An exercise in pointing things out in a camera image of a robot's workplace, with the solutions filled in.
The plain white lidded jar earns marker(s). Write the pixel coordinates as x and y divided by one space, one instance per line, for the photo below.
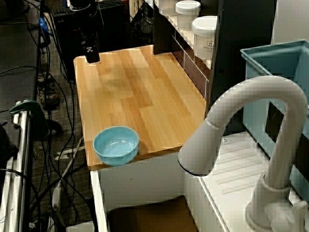
187 14

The black gripper finger with logo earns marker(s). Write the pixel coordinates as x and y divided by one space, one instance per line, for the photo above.
92 56

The black computer tower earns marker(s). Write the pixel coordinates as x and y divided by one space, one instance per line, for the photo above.
65 43

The dark tile backsplash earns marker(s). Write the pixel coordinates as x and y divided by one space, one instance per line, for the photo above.
193 70

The teal plastic bin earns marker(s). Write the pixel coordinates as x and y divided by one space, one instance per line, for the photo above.
265 65

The white jar with label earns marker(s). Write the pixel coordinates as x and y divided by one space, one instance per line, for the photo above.
204 36

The wooden countertop board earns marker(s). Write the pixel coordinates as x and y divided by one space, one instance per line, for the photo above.
140 96

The black side table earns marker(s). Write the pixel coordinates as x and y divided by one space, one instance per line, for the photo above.
17 60

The green clamp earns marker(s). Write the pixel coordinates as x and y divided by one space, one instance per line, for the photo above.
36 113

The camouflage shoe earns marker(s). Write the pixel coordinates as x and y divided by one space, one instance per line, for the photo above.
49 95

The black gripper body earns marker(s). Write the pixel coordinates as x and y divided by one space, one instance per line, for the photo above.
88 38

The white toy kitchen sink unit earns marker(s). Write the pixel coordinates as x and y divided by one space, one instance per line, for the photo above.
154 178

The black shelf frame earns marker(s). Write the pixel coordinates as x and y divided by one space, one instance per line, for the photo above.
241 48

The silver metal rail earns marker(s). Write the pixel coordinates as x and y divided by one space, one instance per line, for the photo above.
20 169

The black keyboard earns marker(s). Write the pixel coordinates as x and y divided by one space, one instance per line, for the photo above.
63 10

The translucent white jar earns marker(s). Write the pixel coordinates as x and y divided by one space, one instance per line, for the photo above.
167 7

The grey toy faucet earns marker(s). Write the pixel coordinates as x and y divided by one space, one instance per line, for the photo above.
280 96

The black WidowX robot arm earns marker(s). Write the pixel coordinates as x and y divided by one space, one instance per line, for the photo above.
87 17

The light blue bowl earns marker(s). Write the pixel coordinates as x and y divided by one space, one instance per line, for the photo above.
116 147

